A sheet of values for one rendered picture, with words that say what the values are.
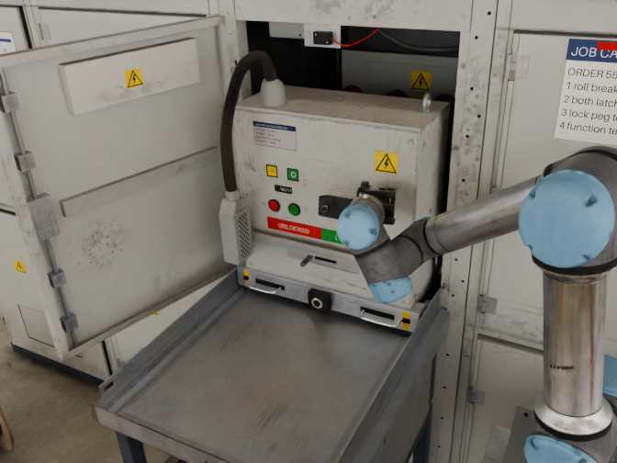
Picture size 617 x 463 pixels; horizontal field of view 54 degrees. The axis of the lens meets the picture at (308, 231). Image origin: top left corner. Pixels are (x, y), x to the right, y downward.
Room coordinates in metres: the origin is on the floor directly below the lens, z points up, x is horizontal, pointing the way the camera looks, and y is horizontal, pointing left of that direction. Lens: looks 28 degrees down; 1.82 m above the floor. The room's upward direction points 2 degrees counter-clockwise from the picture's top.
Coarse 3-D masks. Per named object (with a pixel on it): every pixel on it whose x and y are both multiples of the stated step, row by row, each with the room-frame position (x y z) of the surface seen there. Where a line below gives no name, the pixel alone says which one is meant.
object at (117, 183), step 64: (0, 64) 1.23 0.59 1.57; (64, 64) 1.32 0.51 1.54; (128, 64) 1.42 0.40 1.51; (192, 64) 1.55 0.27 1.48; (0, 128) 1.20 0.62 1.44; (64, 128) 1.32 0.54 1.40; (128, 128) 1.43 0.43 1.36; (192, 128) 1.57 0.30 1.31; (64, 192) 1.30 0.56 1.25; (128, 192) 1.39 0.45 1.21; (192, 192) 1.55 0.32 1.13; (64, 256) 1.27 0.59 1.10; (128, 256) 1.39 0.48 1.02; (192, 256) 1.53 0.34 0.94; (64, 320) 1.23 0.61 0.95; (128, 320) 1.36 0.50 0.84
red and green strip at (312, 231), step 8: (272, 224) 1.43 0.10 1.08; (280, 224) 1.41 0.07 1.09; (288, 224) 1.40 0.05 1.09; (296, 224) 1.39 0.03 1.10; (304, 224) 1.38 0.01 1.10; (296, 232) 1.39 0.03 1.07; (304, 232) 1.38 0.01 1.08; (312, 232) 1.37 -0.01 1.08; (320, 232) 1.36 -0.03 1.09; (328, 232) 1.35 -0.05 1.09; (336, 232) 1.34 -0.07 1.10; (328, 240) 1.35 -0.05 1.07; (336, 240) 1.34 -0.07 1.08
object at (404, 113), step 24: (288, 96) 1.54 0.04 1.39; (312, 96) 1.53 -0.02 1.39; (336, 96) 1.52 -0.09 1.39; (360, 96) 1.51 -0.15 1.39; (384, 96) 1.50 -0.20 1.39; (360, 120) 1.31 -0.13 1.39; (384, 120) 1.31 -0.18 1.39; (408, 120) 1.30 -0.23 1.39; (432, 120) 1.31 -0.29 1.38; (432, 144) 1.32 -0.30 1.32; (432, 168) 1.34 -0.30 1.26; (432, 192) 1.35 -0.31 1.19; (432, 216) 1.36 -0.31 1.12; (432, 264) 1.39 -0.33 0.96
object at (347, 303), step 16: (240, 272) 1.47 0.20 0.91; (256, 272) 1.44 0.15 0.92; (272, 288) 1.42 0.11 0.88; (288, 288) 1.39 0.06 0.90; (304, 288) 1.37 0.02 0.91; (320, 288) 1.35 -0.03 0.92; (336, 304) 1.32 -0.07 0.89; (352, 304) 1.30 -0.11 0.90; (368, 304) 1.28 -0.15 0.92; (384, 304) 1.26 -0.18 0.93; (416, 304) 1.26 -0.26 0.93; (384, 320) 1.26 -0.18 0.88; (416, 320) 1.22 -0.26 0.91
